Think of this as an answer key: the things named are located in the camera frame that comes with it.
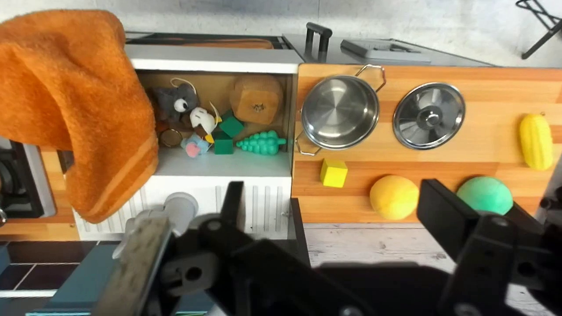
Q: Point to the grey plush mouse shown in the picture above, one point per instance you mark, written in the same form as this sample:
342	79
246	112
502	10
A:
173	103

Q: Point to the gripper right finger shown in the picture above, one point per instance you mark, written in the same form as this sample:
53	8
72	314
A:
491	263

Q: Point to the silver pot lid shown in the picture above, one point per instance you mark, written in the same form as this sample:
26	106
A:
428	115

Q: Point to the orange towel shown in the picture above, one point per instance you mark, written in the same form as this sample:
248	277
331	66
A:
66	87

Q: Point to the wooden faceted block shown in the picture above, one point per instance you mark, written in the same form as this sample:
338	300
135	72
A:
257	98

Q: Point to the green cube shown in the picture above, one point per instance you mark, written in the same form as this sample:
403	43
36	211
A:
231	125
223	144

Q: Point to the green toy grapes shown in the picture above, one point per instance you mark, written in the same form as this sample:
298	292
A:
261	142

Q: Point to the black stand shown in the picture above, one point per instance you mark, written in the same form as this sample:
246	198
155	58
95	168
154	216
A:
542	22

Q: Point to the pink and blue small toy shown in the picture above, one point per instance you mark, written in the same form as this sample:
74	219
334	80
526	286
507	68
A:
194	146

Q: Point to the yellow toy corn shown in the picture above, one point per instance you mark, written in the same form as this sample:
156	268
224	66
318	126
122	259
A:
535	141

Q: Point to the silver pot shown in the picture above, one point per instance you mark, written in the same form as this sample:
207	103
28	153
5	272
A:
339	112

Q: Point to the yellow ball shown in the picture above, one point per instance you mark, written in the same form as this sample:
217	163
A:
393	197

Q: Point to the white toy sink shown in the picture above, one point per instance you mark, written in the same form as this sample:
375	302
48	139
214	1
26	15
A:
219	164

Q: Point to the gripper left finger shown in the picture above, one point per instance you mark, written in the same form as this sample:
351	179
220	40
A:
263	281

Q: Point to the green ball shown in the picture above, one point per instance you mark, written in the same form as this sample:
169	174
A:
485	195

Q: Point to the white plush bird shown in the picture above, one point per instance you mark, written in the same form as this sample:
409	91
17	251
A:
203	122

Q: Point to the grey toy tap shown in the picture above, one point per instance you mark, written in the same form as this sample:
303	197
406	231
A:
180	208

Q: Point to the black stove burner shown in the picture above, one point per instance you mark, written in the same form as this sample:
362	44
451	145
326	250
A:
17	180

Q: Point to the toy kitchen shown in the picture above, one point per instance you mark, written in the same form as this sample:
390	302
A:
439	145

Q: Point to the yellow cube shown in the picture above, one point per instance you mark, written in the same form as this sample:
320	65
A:
333	173

